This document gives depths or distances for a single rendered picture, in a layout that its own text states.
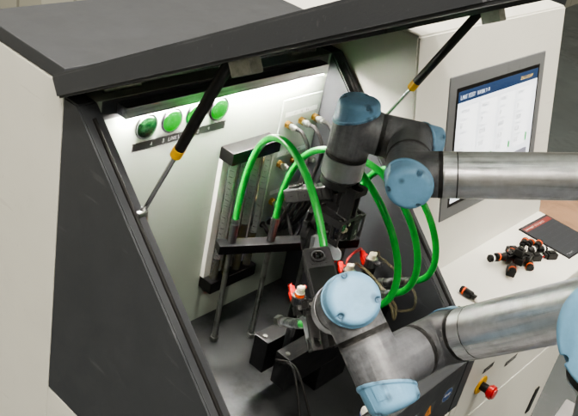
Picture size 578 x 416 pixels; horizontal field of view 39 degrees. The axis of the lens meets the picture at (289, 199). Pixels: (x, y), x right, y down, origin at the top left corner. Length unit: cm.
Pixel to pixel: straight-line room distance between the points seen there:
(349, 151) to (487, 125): 72
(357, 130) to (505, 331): 47
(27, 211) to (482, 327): 90
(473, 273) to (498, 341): 98
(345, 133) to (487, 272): 82
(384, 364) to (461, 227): 103
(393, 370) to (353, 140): 45
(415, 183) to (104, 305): 60
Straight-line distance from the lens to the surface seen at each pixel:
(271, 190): 187
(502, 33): 205
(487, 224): 220
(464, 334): 112
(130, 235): 135
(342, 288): 106
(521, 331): 107
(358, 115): 136
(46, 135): 149
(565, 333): 83
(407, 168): 125
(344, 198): 144
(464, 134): 196
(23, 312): 177
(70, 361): 167
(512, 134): 219
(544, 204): 447
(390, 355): 109
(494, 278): 208
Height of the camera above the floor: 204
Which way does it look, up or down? 30 degrees down
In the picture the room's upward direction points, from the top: 12 degrees clockwise
